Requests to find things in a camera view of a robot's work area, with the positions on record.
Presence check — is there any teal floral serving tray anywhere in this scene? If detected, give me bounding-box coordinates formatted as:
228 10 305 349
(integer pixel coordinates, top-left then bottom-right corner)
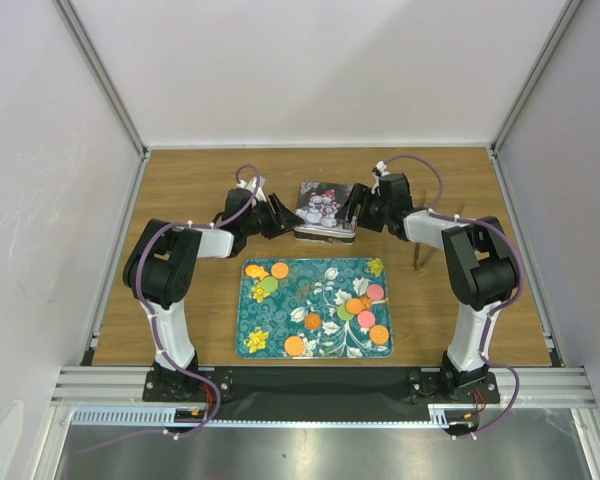
235 257 394 360

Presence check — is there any green round sandwich cookie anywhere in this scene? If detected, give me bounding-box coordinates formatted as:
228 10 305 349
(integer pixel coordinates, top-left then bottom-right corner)
337 304 354 321

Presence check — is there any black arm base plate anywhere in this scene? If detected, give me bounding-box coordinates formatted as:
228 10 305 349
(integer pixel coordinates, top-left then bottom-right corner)
142 364 501 421

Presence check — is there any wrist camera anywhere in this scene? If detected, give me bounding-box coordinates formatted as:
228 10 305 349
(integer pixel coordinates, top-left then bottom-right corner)
371 161 391 195
240 176 267 202

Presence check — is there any orange fish shaped cookie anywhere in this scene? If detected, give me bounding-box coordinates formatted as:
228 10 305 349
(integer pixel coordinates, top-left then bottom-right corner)
245 264 269 281

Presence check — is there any aluminium frame rail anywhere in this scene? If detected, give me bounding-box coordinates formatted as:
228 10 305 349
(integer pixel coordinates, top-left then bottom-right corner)
51 362 596 408

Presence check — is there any square cookie tin box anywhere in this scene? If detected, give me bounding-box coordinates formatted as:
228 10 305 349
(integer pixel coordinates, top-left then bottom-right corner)
294 227 356 246

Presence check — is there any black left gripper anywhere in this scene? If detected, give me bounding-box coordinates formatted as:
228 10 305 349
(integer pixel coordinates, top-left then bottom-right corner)
242 195 304 242

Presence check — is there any white cable duct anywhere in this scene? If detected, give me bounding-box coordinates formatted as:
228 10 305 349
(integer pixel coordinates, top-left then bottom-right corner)
72 404 474 429

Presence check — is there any snowman cookie tin lid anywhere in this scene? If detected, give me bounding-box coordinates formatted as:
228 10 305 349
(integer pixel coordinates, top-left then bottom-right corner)
295 181 353 230

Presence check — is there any orange round sandwich cookie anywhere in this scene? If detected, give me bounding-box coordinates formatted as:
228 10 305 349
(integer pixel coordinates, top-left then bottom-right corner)
345 298 365 315

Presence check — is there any orange swirl round cookie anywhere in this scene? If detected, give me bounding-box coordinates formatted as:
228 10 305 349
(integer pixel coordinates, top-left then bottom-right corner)
304 313 322 331

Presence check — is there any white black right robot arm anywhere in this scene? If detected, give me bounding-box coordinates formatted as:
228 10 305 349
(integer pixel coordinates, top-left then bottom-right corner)
336 174 523 402

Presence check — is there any orange swirl butter cookie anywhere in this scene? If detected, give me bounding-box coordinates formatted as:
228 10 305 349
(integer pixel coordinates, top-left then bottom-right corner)
358 295 373 311

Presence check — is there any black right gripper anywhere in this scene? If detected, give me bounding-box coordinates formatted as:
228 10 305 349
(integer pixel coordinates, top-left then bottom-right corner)
333 184 390 234

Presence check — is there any pink round sandwich cookie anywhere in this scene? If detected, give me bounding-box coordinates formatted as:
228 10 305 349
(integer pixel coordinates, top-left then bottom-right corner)
356 310 376 329
366 284 385 302

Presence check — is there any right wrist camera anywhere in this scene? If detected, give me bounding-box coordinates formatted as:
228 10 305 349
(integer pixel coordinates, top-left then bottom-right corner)
371 161 391 195

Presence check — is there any tan dotted round biscuit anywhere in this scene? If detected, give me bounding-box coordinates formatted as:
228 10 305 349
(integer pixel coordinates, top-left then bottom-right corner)
369 325 390 346

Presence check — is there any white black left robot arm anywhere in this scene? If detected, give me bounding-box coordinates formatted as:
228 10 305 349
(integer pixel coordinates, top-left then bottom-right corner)
123 187 304 402

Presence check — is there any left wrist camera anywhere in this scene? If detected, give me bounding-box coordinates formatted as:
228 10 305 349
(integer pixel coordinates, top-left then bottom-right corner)
240 176 267 202

